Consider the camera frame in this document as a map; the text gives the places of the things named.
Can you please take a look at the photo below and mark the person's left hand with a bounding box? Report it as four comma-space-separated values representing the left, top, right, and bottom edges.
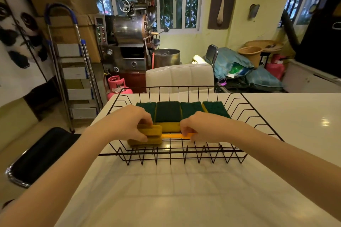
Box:
96, 105, 153, 143

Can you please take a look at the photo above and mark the person's right hand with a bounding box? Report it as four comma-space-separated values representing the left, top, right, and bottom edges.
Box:
180, 111, 241, 145

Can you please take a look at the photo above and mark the yellow sponge brush with handle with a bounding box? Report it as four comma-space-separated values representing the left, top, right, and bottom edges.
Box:
127, 125, 195, 147

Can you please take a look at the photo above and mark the person's right forearm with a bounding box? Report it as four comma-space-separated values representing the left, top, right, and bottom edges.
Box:
226, 120, 341, 220

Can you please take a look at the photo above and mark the person's left forearm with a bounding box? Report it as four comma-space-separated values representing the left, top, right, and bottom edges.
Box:
0, 124, 118, 227

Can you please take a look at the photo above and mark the green yellow scouring sponge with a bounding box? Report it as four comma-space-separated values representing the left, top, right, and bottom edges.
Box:
180, 101, 205, 120
154, 101, 182, 133
202, 101, 232, 119
136, 102, 157, 123

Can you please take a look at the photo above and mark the white padded chair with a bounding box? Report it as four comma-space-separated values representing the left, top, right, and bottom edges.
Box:
145, 63, 215, 94

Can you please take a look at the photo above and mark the pink gas cylinder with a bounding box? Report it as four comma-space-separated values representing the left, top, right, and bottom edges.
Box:
106, 75, 134, 101

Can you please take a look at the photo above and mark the steel cooling drum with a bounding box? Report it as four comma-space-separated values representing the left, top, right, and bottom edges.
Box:
152, 48, 181, 69

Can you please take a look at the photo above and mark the black folding chair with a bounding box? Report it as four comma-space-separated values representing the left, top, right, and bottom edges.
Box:
205, 44, 219, 67

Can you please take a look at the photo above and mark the blue plastic bag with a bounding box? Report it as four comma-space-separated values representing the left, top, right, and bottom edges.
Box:
245, 68, 284, 89
213, 47, 255, 80

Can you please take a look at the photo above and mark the metal step ladder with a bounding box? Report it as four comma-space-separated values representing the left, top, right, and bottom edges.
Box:
44, 3, 104, 133

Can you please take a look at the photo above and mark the tan plastic bucket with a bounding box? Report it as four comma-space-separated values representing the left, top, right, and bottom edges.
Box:
238, 46, 263, 69

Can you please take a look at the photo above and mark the black padded stool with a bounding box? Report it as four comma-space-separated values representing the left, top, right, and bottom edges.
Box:
5, 127, 82, 189

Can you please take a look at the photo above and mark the steel coffee roaster machine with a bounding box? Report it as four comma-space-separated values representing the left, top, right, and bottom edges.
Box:
94, 0, 171, 93

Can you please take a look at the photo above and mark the white chest freezer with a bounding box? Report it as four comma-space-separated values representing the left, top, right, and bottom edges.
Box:
282, 59, 341, 94

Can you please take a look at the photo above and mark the panda print banner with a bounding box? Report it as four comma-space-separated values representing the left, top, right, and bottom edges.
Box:
0, 0, 56, 107

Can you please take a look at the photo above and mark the black wire basket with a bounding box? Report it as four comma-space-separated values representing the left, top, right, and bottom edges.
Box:
99, 86, 284, 166

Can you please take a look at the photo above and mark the grey wall lamp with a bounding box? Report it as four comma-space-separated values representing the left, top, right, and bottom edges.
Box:
248, 4, 260, 20

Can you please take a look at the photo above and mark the black duct hose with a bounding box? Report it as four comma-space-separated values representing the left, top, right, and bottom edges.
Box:
280, 9, 300, 52

